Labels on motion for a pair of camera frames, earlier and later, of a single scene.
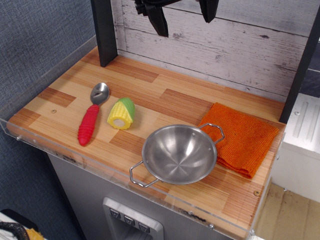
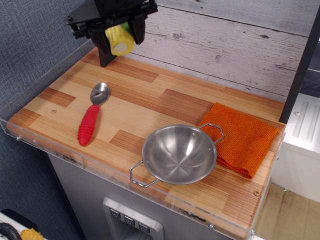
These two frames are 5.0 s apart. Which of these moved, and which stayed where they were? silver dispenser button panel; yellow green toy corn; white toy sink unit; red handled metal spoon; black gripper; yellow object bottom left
Moved: yellow green toy corn; black gripper
Stayed: silver dispenser button panel; red handled metal spoon; yellow object bottom left; white toy sink unit
